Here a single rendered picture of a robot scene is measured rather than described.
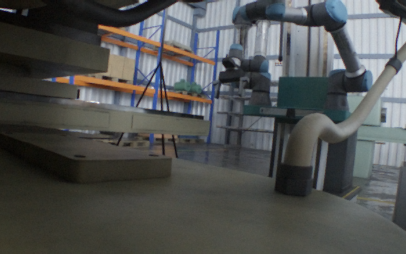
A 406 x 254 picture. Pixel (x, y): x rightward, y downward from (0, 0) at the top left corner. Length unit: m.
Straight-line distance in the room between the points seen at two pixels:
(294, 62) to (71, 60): 1.43
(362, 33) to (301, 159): 9.95
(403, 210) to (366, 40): 8.76
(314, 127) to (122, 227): 0.28
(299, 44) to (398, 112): 7.77
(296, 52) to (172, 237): 1.98
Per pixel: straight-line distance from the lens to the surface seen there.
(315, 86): 1.95
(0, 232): 0.21
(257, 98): 1.93
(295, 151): 0.39
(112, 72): 8.34
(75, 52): 1.22
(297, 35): 2.16
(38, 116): 1.33
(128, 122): 1.59
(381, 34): 10.24
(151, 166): 0.41
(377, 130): 5.93
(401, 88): 9.80
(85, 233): 0.21
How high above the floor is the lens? 0.68
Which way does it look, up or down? level
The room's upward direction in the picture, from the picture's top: 5 degrees clockwise
